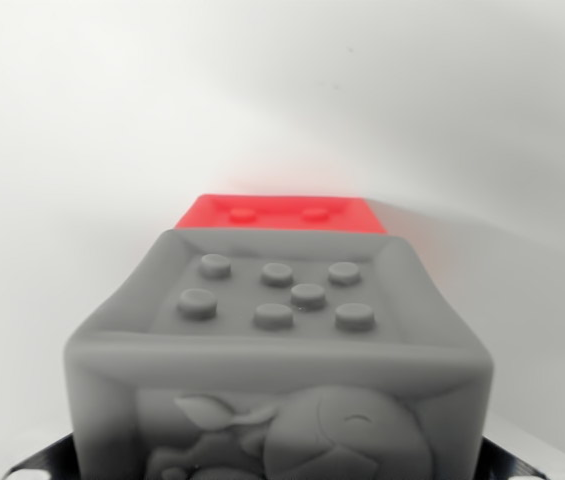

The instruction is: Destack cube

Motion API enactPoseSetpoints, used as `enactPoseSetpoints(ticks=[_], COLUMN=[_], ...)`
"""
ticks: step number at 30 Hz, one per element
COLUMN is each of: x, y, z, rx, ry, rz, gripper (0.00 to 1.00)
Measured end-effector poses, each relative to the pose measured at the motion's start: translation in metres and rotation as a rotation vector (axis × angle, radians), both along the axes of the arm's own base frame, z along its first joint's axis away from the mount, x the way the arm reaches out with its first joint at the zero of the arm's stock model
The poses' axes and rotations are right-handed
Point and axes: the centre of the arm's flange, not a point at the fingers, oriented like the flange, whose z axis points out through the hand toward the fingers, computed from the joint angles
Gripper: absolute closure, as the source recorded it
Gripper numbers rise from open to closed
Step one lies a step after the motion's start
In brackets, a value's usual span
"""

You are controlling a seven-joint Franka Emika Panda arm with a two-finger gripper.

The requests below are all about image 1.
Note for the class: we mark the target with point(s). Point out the red rubber cube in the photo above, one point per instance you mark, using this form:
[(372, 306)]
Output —
[(282, 215)]

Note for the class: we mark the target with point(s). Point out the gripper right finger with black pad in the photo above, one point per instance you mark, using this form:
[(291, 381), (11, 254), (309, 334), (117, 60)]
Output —
[(504, 462)]

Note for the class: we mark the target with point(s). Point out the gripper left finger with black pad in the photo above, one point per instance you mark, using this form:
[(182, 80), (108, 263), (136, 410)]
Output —
[(49, 457)]

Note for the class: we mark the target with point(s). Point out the grey embossed rubber cube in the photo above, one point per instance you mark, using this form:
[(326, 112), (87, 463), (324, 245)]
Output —
[(277, 360)]

